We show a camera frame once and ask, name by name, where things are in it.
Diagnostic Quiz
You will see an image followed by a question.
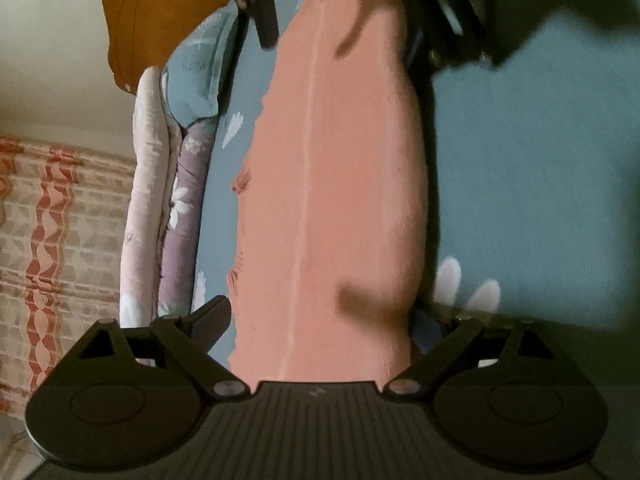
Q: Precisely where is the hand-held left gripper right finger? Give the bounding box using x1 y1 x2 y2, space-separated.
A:
383 310 584 402

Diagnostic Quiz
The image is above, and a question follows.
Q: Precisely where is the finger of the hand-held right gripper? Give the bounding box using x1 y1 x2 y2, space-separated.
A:
380 0 499 69
200 0 282 52

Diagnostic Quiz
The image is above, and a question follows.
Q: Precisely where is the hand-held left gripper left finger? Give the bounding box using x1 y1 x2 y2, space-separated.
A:
60 295 251 402

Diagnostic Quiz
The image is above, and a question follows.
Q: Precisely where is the pink striped sweater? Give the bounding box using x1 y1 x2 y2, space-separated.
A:
230 0 437 387

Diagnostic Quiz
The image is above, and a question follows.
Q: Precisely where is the blue floral pillow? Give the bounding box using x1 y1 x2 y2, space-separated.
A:
162 0 247 132

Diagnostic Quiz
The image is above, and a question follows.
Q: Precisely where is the purple floral quilt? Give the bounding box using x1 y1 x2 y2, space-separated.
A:
157 117 219 319

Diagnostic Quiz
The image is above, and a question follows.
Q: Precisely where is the wooden headboard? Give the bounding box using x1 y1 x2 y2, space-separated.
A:
100 0 237 94

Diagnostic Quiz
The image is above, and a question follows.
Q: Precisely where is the pink floral quilt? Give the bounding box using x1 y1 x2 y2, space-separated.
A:
119 65 184 367

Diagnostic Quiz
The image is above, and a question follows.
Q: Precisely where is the patterned curtain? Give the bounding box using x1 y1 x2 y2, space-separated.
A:
0 135 139 417

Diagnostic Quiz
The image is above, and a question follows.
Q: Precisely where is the blue floral bed sheet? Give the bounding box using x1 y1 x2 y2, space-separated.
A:
192 0 640 480

